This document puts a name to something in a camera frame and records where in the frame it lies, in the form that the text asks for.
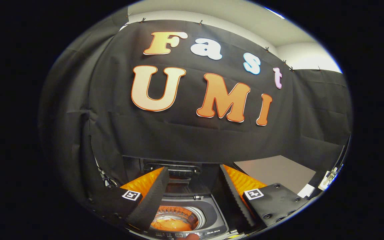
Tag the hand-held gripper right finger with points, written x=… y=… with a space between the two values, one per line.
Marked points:
x=237 y=203

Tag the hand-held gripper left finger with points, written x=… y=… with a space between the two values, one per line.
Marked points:
x=152 y=200

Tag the yellow polo shirt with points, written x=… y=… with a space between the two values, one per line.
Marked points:
x=170 y=225

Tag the white paper sheet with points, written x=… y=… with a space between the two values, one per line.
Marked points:
x=307 y=190

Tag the black backdrop cloth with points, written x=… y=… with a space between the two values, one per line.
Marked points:
x=185 y=136

